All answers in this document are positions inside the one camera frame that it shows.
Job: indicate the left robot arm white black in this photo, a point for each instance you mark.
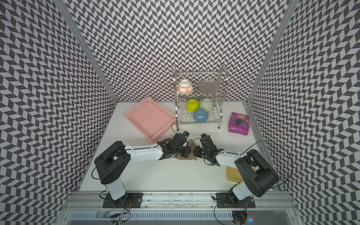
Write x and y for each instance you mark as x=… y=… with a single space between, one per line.
x=112 y=162

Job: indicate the white orange patterned bowl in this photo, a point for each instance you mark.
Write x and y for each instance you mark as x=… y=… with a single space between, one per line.
x=185 y=87

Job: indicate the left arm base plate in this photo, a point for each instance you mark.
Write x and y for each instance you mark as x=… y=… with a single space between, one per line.
x=129 y=200

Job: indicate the lime green bowl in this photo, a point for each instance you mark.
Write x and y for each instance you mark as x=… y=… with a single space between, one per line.
x=192 y=105

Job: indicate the grey speckled plate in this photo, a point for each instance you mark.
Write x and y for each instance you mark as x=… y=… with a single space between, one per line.
x=208 y=87

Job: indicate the pink plastic basket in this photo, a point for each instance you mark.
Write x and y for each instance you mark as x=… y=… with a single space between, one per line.
x=151 y=119

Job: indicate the blue bowl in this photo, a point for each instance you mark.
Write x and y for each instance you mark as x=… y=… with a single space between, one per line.
x=200 y=115

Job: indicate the striped brown square dishcloth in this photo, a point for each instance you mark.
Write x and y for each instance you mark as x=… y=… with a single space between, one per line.
x=191 y=155

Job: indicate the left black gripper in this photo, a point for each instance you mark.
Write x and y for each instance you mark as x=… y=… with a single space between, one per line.
x=187 y=151

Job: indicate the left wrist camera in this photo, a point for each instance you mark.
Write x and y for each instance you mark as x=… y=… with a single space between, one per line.
x=185 y=133

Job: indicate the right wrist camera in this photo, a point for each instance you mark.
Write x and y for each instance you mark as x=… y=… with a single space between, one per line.
x=203 y=136

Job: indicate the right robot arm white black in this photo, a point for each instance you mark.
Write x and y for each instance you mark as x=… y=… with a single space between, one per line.
x=257 y=174

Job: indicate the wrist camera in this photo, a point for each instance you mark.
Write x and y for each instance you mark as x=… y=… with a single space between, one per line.
x=185 y=133
x=203 y=136

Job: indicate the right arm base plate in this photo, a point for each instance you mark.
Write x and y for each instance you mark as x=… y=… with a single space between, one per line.
x=227 y=200

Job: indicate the metal two-tier dish rack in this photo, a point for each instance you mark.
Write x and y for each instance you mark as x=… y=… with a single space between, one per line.
x=184 y=117

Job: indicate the aluminium front rail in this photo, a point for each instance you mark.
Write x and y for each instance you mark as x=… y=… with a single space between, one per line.
x=179 y=200

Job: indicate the purple snack packet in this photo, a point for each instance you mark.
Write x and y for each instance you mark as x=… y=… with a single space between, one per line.
x=239 y=124

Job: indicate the pale green bowl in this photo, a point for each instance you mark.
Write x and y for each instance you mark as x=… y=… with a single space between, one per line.
x=206 y=104

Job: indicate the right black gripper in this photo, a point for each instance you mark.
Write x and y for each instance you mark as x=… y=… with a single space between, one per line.
x=197 y=150

